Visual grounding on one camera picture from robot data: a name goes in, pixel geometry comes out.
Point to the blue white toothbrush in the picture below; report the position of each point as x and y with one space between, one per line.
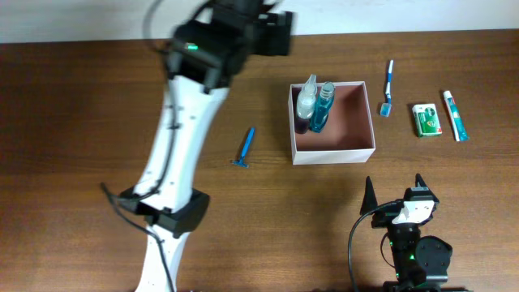
385 109

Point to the blue disposable razor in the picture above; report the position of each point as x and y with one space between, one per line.
245 148

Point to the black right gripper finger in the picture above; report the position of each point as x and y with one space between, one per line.
419 182
369 201

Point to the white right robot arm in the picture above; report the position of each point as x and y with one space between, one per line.
420 262

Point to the pink open cardboard box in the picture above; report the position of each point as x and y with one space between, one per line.
347 137

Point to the green soap box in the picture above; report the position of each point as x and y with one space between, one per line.
426 120

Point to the teal mouthwash bottle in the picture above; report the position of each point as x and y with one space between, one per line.
323 105

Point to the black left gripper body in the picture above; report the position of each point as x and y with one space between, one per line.
276 32

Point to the clear spray bottle dark liquid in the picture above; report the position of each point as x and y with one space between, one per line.
305 105

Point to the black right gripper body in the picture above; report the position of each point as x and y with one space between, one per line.
381 219

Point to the green white toothpaste tube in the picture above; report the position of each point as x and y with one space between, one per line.
459 130

